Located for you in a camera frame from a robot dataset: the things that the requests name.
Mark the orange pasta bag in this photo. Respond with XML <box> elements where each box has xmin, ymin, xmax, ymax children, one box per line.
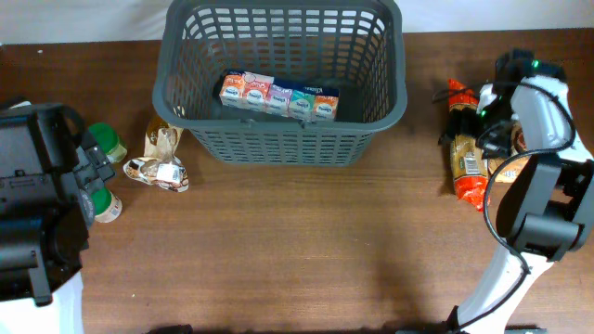
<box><xmin>439</xmin><ymin>79</ymin><xmax>488</xmax><ymax>212</ymax></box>

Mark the blue tissue pack box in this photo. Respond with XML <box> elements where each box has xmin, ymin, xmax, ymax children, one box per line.
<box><xmin>216</xmin><ymin>71</ymin><xmax>340</xmax><ymax>122</ymax></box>

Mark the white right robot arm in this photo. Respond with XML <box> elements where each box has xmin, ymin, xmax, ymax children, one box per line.
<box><xmin>440</xmin><ymin>49</ymin><xmax>593</xmax><ymax>333</ymax></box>

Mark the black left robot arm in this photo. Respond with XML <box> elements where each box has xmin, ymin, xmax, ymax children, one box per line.
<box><xmin>1</xmin><ymin>97</ymin><xmax>115</xmax><ymax>307</ymax></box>

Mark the brown snack bag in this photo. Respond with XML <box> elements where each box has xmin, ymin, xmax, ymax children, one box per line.
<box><xmin>487</xmin><ymin>122</ymin><xmax>528</xmax><ymax>184</ymax></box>

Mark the grey plastic basket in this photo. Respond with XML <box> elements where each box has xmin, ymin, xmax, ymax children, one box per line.
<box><xmin>152</xmin><ymin>0</ymin><xmax>407</xmax><ymax>166</ymax></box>

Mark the crumpled white brown wrapper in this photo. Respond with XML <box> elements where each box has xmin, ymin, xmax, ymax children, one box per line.
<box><xmin>123</xmin><ymin>157</ymin><xmax>189</xmax><ymax>193</ymax></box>

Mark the green lid jar far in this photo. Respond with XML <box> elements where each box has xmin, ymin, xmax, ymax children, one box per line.
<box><xmin>88</xmin><ymin>122</ymin><xmax>127</xmax><ymax>163</ymax></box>

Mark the green lid jar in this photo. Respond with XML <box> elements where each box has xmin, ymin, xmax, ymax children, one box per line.
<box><xmin>88</xmin><ymin>122</ymin><xmax>127</xmax><ymax>163</ymax></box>
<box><xmin>91</xmin><ymin>187</ymin><xmax>123</xmax><ymax>223</ymax></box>

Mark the green lid jar near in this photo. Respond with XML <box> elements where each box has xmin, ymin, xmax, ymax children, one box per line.
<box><xmin>91</xmin><ymin>187</ymin><xmax>123</xmax><ymax>223</ymax></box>

